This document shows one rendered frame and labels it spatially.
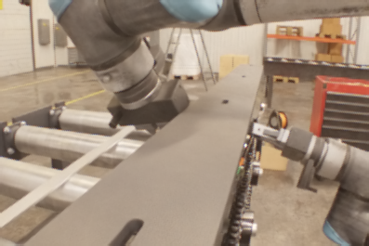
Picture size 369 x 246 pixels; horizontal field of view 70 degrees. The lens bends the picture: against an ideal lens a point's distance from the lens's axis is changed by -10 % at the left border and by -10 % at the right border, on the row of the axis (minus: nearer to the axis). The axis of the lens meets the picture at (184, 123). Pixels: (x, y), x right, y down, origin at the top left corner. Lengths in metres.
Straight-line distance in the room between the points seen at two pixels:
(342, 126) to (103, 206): 2.64
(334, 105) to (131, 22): 2.43
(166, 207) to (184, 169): 0.05
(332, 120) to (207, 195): 2.54
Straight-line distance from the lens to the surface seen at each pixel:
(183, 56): 8.73
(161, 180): 0.21
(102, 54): 0.40
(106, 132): 1.35
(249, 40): 10.58
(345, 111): 2.70
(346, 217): 0.71
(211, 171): 0.22
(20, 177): 0.88
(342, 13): 0.43
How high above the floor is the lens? 1.26
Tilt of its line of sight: 17 degrees down
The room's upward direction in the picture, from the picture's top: 1 degrees clockwise
